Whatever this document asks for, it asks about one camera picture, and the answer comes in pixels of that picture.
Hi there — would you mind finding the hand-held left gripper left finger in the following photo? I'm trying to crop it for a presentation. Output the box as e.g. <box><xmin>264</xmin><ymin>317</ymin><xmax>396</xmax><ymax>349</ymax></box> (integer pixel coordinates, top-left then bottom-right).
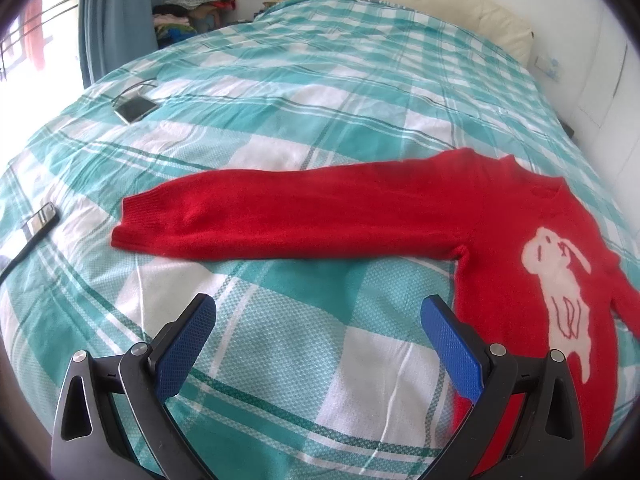
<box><xmin>50</xmin><ymin>293</ymin><xmax>217</xmax><ymax>480</ymax></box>

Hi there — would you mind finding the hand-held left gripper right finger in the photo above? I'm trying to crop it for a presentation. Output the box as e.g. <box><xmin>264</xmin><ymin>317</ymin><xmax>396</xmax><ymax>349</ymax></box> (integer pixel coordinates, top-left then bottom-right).
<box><xmin>421</xmin><ymin>296</ymin><xmax>586</xmax><ymax>480</ymax></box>

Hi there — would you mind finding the red sweater with white rabbit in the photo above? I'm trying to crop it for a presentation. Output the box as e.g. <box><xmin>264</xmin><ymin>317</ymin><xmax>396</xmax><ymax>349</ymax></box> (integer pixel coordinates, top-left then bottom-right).
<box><xmin>110</xmin><ymin>147</ymin><xmax>640</xmax><ymax>480</ymax></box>

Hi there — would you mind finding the black smartphone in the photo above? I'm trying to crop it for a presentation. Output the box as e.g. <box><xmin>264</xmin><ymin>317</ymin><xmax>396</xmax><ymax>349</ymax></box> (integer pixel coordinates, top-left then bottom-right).
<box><xmin>22</xmin><ymin>202</ymin><xmax>61</xmax><ymax>238</ymax></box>

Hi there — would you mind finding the silver power bank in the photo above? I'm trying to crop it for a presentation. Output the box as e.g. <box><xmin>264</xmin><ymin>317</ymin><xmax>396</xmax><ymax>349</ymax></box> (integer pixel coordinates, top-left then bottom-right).
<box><xmin>112</xmin><ymin>94</ymin><xmax>159</xmax><ymax>125</ymax></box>

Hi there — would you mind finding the teal white plaid bed blanket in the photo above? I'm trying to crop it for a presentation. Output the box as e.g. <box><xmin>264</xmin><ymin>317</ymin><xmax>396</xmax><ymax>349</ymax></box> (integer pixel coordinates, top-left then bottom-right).
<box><xmin>0</xmin><ymin>0</ymin><xmax>640</xmax><ymax>480</ymax></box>

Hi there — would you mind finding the blue curtain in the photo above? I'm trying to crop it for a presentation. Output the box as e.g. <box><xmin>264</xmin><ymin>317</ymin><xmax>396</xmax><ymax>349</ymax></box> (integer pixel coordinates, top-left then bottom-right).
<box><xmin>79</xmin><ymin>0</ymin><xmax>158</xmax><ymax>86</ymax></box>

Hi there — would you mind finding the red hanging garment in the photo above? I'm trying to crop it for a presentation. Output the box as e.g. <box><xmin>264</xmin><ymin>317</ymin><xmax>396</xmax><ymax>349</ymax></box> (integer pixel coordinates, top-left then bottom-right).
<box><xmin>25</xmin><ymin>0</ymin><xmax>48</xmax><ymax>72</ymax></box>

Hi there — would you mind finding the window railing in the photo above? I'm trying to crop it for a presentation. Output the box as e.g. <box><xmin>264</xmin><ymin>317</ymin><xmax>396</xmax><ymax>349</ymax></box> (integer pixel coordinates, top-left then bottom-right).
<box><xmin>0</xmin><ymin>0</ymin><xmax>81</xmax><ymax>81</ymax></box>

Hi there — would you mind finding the black cable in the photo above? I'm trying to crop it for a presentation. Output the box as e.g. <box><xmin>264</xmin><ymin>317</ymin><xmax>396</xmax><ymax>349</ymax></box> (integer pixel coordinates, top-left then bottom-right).
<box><xmin>0</xmin><ymin>230</ymin><xmax>38</xmax><ymax>281</ymax></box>

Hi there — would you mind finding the grey charging cable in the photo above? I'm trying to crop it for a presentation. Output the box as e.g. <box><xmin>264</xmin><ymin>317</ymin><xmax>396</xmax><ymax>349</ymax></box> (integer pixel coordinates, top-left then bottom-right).
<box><xmin>115</xmin><ymin>78</ymin><xmax>157</xmax><ymax>106</ymax></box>

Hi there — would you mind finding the white wall socket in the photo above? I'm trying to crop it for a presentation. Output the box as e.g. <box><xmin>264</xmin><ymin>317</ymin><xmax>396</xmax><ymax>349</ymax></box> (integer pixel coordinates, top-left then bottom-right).
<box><xmin>534</xmin><ymin>55</ymin><xmax>561</xmax><ymax>81</ymax></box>

